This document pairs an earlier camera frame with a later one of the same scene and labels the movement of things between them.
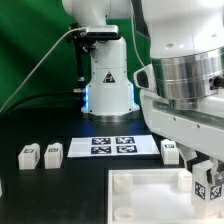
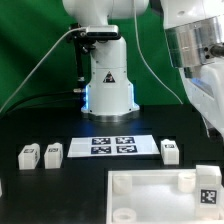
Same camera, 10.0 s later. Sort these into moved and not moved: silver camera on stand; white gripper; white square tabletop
Moved: white gripper
Not moved: silver camera on stand; white square tabletop
